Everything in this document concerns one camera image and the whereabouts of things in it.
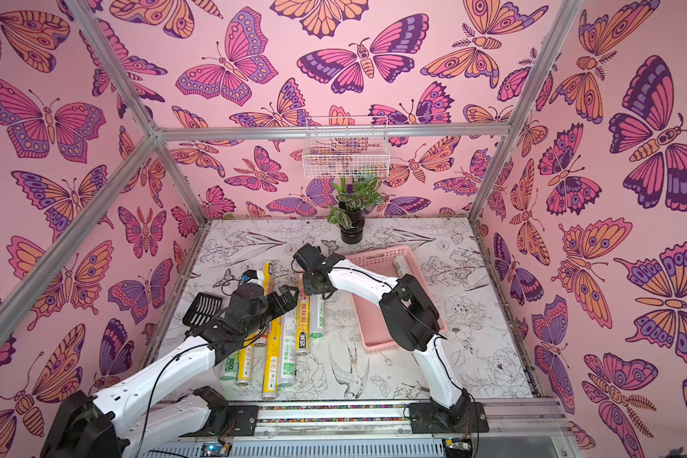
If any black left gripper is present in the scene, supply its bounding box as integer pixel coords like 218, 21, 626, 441
242, 285, 300, 340

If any yellow red wrap roll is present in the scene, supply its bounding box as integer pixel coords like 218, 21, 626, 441
296, 279, 310, 355

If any long yellow wrap roll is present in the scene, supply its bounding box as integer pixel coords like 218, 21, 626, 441
261, 261, 274, 295

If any clear white wrap roll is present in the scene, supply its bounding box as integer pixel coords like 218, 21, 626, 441
392, 255, 412, 278

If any pink perforated plastic basket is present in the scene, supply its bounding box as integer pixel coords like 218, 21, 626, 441
347, 245, 445, 353

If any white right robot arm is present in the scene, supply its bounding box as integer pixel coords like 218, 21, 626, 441
294, 244, 490, 436

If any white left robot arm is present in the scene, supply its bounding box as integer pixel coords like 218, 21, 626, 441
40, 282, 299, 457

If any yellow wrap roll front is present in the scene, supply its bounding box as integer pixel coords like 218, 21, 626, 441
263, 318, 282, 401

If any yellow wrap roll left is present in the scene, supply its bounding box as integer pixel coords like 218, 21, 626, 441
237, 345, 254, 385

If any black slotted scoop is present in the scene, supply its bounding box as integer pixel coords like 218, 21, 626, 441
181, 292, 223, 336

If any white green roll far left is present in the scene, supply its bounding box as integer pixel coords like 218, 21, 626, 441
221, 351, 240, 381

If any potted green plant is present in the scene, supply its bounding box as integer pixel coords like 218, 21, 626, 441
326, 174, 385, 244

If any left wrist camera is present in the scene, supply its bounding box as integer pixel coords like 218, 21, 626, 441
240, 269, 265, 287

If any white wire wall basket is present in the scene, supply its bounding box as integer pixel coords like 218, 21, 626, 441
300, 116, 391, 179

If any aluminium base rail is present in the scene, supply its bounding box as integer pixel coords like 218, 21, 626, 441
119, 396, 582, 457

